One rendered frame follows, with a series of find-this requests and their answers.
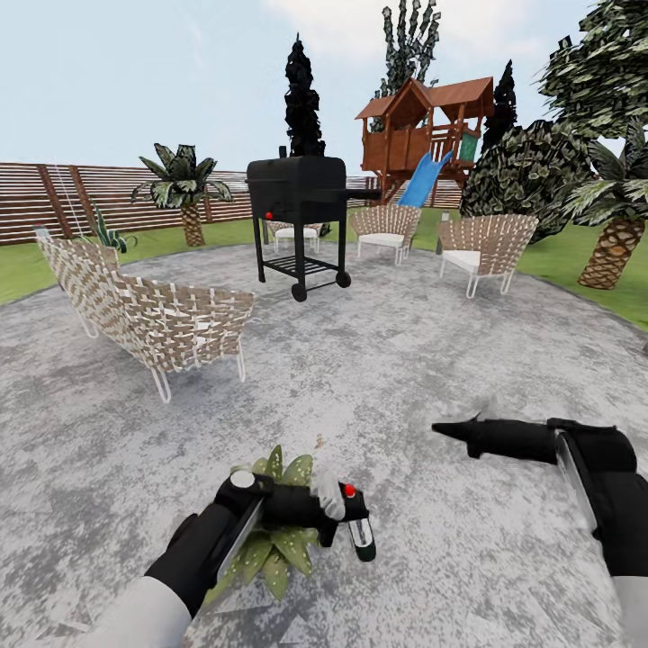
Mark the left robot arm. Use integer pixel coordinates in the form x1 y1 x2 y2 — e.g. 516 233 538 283
79 465 370 648

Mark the insectifuge atomizer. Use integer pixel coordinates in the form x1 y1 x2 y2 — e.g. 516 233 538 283
343 483 377 563

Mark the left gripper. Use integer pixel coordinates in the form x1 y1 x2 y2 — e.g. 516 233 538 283
282 484 370 547

